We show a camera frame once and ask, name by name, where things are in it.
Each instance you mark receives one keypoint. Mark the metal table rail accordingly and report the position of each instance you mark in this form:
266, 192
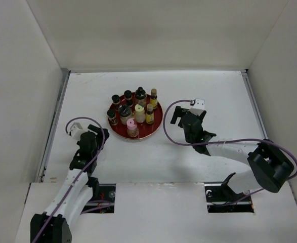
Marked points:
258, 111
42, 167

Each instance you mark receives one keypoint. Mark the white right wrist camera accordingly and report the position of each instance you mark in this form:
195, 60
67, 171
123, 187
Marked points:
197, 106

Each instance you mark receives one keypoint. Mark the pink-cap spice jar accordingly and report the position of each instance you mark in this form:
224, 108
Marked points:
132, 128

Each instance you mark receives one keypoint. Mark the yellow sauce bottle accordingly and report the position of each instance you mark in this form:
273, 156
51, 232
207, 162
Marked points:
153, 98
149, 114

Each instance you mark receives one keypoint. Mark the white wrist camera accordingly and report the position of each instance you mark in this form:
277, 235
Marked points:
197, 106
76, 131

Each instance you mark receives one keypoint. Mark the left metal table rail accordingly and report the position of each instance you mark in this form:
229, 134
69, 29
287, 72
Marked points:
42, 167

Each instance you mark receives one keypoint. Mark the black-knob spice jar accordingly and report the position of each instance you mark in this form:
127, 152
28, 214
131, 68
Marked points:
125, 113
141, 97

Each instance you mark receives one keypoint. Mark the red round tray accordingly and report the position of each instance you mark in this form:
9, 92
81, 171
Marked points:
145, 130

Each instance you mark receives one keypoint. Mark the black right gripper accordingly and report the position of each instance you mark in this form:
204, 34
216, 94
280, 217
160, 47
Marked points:
179, 112

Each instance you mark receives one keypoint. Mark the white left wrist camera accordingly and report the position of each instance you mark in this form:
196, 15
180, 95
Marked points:
76, 131

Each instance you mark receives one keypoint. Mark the yellow-cap spice jar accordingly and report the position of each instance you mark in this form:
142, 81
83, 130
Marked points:
140, 115

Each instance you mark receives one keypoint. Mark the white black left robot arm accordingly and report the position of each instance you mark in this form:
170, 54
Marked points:
55, 223

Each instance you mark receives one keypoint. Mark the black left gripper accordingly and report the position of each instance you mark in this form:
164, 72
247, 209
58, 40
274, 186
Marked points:
98, 148

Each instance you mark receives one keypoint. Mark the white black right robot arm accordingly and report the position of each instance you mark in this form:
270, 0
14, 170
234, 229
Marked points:
236, 182

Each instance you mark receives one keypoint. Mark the right metal table rail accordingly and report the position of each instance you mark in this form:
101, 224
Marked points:
258, 111

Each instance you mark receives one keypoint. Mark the small black-cap spice bottle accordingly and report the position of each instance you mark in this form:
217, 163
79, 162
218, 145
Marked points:
111, 114
128, 98
116, 101

